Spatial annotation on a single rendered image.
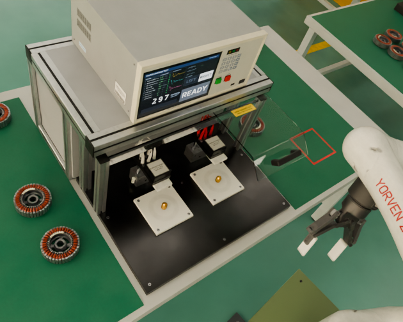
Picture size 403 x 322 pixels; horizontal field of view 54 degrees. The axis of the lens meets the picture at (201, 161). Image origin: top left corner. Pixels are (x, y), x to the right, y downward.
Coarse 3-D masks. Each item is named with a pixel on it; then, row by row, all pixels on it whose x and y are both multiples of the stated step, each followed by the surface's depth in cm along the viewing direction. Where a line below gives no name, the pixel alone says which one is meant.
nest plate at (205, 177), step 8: (208, 168) 150; (216, 168) 150; (224, 168) 151; (192, 176) 146; (200, 176) 146; (208, 176) 147; (216, 176) 148; (224, 176) 149; (232, 176) 150; (200, 184) 144; (208, 184) 145; (216, 184) 146; (224, 184) 147; (232, 184) 148; (240, 184) 149; (208, 192) 143; (216, 192) 144; (224, 192) 144; (232, 192) 145; (216, 200) 142
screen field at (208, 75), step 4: (208, 72) 113; (212, 72) 114; (196, 76) 111; (200, 76) 112; (204, 76) 113; (208, 76) 114; (188, 80) 110; (192, 80) 111; (196, 80) 112; (200, 80) 114; (184, 84) 110; (188, 84) 111
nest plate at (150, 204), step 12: (156, 192) 138; (168, 192) 139; (144, 204) 133; (156, 204) 135; (168, 204) 136; (180, 204) 137; (144, 216) 131; (156, 216) 132; (168, 216) 133; (180, 216) 134; (192, 216) 136; (156, 228) 129; (168, 228) 130
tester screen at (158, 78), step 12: (204, 60) 107; (216, 60) 111; (156, 72) 99; (168, 72) 102; (180, 72) 105; (192, 72) 108; (204, 72) 112; (144, 84) 100; (156, 84) 103; (168, 84) 106; (180, 84) 109; (192, 84) 113; (144, 96) 103; (156, 96) 107; (144, 108) 107
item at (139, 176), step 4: (132, 168) 136; (136, 168) 137; (132, 172) 136; (136, 172) 135; (140, 172) 136; (132, 176) 137; (136, 176) 135; (140, 176) 135; (144, 176) 136; (136, 180) 136; (140, 180) 136; (144, 180) 138; (136, 184) 137; (140, 184) 139
